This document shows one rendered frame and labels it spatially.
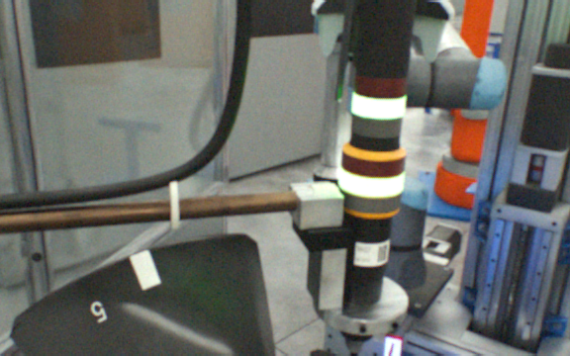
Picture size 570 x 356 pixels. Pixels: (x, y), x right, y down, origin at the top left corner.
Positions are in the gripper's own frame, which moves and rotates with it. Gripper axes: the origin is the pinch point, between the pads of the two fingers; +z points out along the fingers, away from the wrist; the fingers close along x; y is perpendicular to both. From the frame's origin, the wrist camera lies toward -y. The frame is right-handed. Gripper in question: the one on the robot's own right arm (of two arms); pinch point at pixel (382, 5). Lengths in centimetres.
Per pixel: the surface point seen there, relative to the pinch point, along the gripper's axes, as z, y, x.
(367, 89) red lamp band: 18.3, 4.1, 0.5
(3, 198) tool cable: 26.8, 10.1, 20.4
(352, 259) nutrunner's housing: 18.4, 16.1, 0.5
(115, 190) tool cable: 24.4, 10.0, 14.9
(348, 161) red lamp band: 18.3, 8.9, 1.3
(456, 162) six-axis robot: -367, 130, -68
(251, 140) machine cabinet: -387, 133, 94
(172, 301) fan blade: 13.1, 24.9, 15.9
